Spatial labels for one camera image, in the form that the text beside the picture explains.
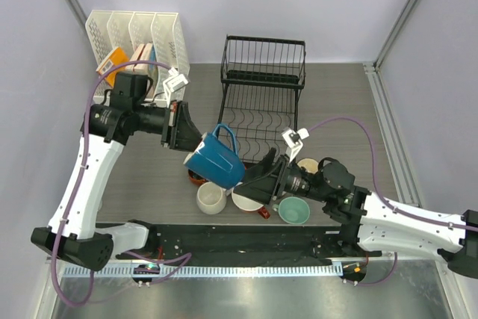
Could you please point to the large white red cup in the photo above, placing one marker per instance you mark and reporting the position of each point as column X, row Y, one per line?
column 249, row 206

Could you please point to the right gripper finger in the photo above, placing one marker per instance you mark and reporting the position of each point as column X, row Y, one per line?
column 259, row 189
column 254, row 170

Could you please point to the white plastic file organizer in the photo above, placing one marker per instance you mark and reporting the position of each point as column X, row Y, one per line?
column 162, row 34

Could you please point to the orange black mug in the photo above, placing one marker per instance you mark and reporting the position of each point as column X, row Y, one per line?
column 195, row 178

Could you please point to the orange book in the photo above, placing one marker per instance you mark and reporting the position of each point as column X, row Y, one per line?
column 115, row 57

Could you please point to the blue mug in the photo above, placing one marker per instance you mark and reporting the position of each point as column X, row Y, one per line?
column 215, row 161

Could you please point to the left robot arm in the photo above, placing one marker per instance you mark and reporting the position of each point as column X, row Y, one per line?
column 72, row 234

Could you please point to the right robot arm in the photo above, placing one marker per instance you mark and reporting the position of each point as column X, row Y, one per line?
column 369, row 222

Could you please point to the slotted cable duct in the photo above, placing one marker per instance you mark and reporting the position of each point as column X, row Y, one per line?
column 137, row 270

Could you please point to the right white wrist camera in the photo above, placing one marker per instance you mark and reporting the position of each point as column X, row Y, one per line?
column 294, row 141

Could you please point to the white mug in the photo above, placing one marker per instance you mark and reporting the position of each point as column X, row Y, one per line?
column 210, row 198

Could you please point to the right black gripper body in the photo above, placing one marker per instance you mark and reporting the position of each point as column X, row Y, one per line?
column 281, row 172

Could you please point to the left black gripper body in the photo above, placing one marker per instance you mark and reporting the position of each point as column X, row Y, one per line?
column 169, row 122

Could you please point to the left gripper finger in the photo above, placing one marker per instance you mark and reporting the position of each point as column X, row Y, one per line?
column 189, row 131
column 184, row 142

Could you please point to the black wire dish rack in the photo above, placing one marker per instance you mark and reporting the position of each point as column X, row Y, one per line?
column 262, row 79

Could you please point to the mint green cup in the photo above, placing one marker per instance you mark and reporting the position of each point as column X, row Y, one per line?
column 293, row 210

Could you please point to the cream enamel mug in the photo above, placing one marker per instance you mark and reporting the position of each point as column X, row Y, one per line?
column 309, row 165

